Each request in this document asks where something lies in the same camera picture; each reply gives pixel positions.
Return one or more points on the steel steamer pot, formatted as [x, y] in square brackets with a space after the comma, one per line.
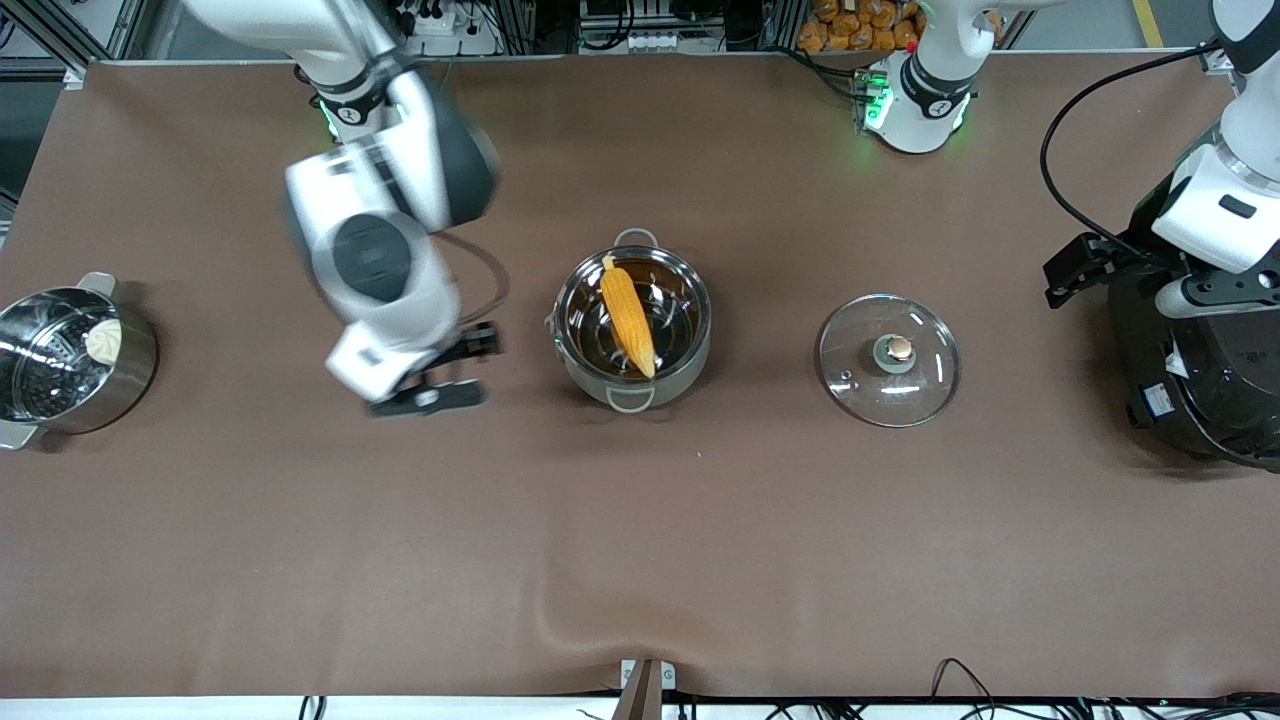
[120, 385]

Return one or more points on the white connector block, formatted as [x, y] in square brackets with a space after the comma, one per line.
[625, 40]

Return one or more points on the brown table mat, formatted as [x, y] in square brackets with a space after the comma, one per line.
[640, 560]

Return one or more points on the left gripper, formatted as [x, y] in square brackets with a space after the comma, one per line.
[1118, 256]

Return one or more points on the black rice cooker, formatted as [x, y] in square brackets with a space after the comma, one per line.
[1220, 400]

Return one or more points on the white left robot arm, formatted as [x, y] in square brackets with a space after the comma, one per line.
[925, 100]

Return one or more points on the yellow corn cob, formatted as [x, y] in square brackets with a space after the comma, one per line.
[628, 315]

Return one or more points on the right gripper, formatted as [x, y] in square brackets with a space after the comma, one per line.
[470, 346]

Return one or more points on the white power strip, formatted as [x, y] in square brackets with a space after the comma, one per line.
[445, 22]

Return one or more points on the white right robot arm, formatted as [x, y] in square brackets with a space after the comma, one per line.
[375, 260]

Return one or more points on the white steamed bun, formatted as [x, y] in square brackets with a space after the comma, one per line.
[104, 342]

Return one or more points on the metal table clamp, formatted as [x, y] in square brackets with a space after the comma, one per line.
[646, 680]

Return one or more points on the glass pot lid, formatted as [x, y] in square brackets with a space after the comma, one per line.
[860, 390]

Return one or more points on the aluminium frame rail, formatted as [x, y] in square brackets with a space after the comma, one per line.
[1212, 58]
[60, 30]

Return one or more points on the orange toy food pile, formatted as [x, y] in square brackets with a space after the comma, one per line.
[860, 28]

